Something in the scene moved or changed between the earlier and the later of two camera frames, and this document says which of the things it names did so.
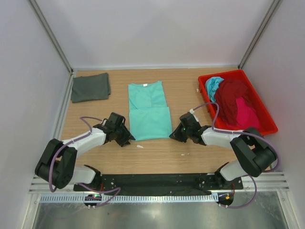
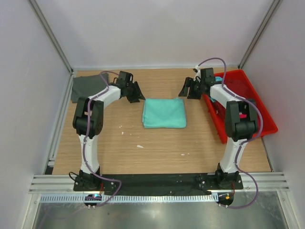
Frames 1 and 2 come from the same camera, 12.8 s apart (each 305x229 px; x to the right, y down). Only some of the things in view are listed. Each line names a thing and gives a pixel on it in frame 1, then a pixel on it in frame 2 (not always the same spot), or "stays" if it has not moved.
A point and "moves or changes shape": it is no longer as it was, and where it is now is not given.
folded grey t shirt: [91, 87] stays
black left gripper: [127, 136] to [137, 95]
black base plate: [171, 182] stays
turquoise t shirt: [149, 115] moves or changes shape
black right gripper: [176, 134] to [189, 82]
